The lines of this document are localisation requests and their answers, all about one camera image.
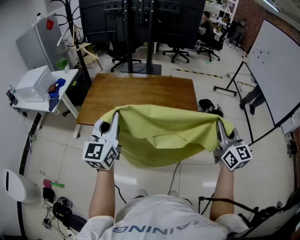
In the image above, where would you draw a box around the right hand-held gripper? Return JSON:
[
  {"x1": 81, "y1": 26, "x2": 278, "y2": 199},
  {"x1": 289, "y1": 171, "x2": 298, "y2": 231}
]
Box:
[{"x1": 213, "y1": 120, "x2": 253, "y2": 172}]

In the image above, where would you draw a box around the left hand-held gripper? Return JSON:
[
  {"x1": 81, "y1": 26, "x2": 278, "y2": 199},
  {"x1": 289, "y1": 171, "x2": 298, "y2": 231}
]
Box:
[{"x1": 82, "y1": 112, "x2": 123, "y2": 171}]

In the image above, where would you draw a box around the yellow-green cloth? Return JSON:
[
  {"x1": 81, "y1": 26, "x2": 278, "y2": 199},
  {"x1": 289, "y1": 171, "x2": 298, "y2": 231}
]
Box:
[{"x1": 100, "y1": 104, "x2": 235, "y2": 169}]

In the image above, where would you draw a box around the person's right forearm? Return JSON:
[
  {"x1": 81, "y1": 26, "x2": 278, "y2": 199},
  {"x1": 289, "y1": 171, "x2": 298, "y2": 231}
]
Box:
[{"x1": 209, "y1": 161, "x2": 235, "y2": 222}]

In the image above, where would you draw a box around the white table leg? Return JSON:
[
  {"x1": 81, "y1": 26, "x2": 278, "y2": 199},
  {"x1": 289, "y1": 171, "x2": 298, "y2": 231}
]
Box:
[{"x1": 73, "y1": 123, "x2": 82, "y2": 139}]

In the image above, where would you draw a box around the black low cabinet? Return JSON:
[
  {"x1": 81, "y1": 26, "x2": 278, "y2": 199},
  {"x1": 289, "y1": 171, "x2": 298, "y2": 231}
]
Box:
[{"x1": 65, "y1": 67, "x2": 92, "y2": 106}]

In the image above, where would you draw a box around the white whiteboard on stand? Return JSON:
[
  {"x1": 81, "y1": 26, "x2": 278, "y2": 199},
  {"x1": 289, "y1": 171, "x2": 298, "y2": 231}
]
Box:
[{"x1": 213, "y1": 60, "x2": 300, "y2": 146}]

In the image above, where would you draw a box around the long yellow-black hazard tape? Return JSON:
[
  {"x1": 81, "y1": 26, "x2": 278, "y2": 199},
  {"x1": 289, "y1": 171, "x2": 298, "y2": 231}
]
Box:
[{"x1": 172, "y1": 68, "x2": 224, "y2": 79}]

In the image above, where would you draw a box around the black office chair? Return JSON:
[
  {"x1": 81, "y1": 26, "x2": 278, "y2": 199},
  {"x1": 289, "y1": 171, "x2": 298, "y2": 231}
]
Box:
[
  {"x1": 196, "y1": 30, "x2": 230, "y2": 62},
  {"x1": 162, "y1": 43, "x2": 190, "y2": 64},
  {"x1": 106, "y1": 42, "x2": 142, "y2": 73}
]

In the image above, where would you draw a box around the blue cloth bundle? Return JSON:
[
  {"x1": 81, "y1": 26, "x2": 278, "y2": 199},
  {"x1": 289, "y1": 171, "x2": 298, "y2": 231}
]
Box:
[{"x1": 47, "y1": 77, "x2": 67, "y2": 99}]

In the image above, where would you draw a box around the beige plastic chair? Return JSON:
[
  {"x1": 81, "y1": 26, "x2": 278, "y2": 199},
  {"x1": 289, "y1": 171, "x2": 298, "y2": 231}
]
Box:
[{"x1": 69, "y1": 42, "x2": 104, "y2": 71}]

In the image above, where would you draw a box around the black display stand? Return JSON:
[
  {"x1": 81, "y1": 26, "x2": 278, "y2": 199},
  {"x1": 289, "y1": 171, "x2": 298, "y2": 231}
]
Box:
[{"x1": 120, "y1": 0, "x2": 163, "y2": 76}]

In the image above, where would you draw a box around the white side desk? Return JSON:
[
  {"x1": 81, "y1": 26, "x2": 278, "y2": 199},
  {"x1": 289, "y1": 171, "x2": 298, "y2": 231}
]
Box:
[{"x1": 11, "y1": 68, "x2": 80, "y2": 137}]

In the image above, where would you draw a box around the green potted plant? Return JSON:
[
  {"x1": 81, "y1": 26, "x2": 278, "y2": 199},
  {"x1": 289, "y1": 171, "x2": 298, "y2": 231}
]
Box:
[{"x1": 55, "y1": 58, "x2": 70, "y2": 72}]

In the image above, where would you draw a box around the black coat rack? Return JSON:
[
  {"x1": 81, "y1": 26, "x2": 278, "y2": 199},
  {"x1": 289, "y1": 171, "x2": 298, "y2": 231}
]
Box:
[{"x1": 55, "y1": 0, "x2": 92, "y2": 88}]

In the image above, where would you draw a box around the black tripod stand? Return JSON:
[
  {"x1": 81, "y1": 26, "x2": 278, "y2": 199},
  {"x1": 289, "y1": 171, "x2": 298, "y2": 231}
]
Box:
[{"x1": 197, "y1": 195, "x2": 300, "y2": 240}]

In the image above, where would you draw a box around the white plastic box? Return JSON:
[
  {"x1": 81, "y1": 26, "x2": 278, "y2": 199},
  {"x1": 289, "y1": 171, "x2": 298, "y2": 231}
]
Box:
[{"x1": 15, "y1": 65, "x2": 56, "y2": 103}]

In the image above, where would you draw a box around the black pouch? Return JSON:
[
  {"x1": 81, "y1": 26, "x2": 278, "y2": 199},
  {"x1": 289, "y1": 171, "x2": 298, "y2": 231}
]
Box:
[{"x1": 42, "y1": 187, "x2": 56, "y2": 203}]

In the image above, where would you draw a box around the person's white shirt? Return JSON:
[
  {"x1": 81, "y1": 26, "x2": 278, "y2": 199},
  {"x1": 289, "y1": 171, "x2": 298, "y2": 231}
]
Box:
[{"x1": 76, "y1": 194, "x2": 249, "y2": 240}]

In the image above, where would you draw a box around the wooden clothes hanger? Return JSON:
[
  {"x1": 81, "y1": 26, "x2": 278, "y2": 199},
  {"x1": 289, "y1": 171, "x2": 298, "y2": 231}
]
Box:
[{"x1": 57, "y1": 24, "x2": 83, "y2": 47}]

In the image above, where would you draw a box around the grey metal cabinet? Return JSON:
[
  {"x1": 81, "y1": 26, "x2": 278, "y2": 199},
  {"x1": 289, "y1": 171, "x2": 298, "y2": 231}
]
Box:
[{"x1": 15, "y1": 15, "x2": 69, "y2": 71}]

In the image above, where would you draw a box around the white rounded bin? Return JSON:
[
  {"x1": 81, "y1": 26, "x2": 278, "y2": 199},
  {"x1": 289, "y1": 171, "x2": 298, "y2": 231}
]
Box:
[{"x1": 2, "y1": 168, "x2": 42, "y2": 204}]

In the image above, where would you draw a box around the white storage shelf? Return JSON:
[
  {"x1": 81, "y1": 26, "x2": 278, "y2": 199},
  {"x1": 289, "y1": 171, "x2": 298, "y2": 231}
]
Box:
[{"x1": 205, "y1": 0, "x2": 240, "y2": 36}]

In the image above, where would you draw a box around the black cable bundle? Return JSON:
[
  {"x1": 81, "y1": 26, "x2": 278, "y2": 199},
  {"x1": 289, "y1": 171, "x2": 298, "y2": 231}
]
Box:
[{"x1": 197, "y1": 98, "x2": 225, "y2": 118}]

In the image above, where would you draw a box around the black floor cable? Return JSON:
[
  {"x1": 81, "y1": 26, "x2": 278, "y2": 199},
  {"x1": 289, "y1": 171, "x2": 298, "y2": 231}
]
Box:
[{"x1": 167, "y1": 161, "x2": 181, "y2": 195}]

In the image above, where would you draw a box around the black device with cables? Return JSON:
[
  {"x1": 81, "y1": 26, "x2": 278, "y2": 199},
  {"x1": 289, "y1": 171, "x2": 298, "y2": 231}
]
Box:
[{"x1": 42, "y1": 196, "x2": 74, "y2": 232}]

